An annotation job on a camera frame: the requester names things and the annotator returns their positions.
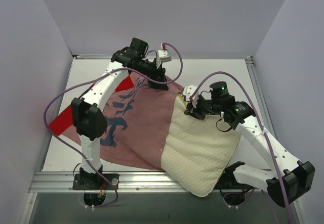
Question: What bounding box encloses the cream pillow yellow edge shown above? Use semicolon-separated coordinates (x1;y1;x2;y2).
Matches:
160;96;240;197

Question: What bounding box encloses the red pink printed pillowcase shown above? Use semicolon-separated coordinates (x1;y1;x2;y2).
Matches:
48;72;189;171

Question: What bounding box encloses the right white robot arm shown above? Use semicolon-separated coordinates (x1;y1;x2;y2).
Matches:
182;81;315;207

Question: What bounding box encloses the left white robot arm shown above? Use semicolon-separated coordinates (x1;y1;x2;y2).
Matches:
71;38;171;189

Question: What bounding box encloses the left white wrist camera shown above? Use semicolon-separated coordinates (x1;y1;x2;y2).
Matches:
156;43;172;65

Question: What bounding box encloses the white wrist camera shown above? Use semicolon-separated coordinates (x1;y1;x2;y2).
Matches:
156;43;172;65
182;85;199;108

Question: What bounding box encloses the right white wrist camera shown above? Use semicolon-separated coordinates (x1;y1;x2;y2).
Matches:
182;85;199;108

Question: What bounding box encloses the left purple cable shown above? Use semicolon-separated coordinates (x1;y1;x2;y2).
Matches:
43;41;184;208

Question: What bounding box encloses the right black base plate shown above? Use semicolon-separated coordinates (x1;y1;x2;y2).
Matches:
213;161;254;191

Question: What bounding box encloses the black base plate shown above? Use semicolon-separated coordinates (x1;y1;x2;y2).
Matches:
213;161;254;191
72;173;119;190

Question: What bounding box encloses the aluminium front rail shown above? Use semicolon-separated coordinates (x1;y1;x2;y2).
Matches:
28;169;301;194

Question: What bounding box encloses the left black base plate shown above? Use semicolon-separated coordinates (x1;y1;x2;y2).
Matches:
72;173;119;190

